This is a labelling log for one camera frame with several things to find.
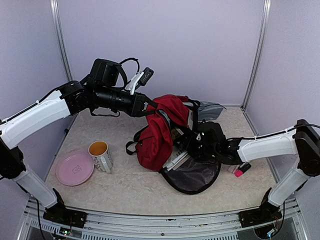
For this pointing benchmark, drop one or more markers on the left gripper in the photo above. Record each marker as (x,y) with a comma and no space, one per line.
(138,104)

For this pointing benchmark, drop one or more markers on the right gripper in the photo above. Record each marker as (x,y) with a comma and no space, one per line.
(189,146)

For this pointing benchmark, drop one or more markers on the white magazine booklet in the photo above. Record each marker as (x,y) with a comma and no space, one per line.
(178,155)

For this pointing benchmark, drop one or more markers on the red backpack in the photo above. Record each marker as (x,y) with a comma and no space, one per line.
(153,145)

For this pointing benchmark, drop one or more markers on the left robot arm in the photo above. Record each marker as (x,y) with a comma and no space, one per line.
(106,86)

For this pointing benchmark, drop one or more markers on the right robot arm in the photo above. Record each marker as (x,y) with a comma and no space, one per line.
(209,142)

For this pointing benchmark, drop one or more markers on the grey pencil pouch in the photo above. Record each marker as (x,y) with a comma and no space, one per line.
(209,111)

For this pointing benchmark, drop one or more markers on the pink highlighter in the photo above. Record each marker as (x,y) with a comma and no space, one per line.
(242,169)

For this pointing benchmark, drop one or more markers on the white patterned mug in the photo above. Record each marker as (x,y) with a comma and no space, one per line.
(101,156)

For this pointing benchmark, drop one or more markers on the pink plate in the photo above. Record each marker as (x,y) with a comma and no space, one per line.
(74,168)

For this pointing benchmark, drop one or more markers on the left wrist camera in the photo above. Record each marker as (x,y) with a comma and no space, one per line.
(139,79)

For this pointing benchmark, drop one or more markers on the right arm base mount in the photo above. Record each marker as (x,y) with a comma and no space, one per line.
(258,216)

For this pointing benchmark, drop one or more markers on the left aluminium frame post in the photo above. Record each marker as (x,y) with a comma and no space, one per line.
(60,38)

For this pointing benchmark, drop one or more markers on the aluminium frame post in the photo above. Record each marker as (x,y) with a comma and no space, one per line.
(258,54)
(60,38)

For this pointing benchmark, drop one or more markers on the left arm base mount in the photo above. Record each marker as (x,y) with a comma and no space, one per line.
(68,217)

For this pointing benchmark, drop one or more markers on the right aluminium frame post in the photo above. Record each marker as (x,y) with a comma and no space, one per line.
(258,54)

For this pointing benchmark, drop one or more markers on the front aluminium rail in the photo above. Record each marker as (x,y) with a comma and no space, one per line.
(99,225)

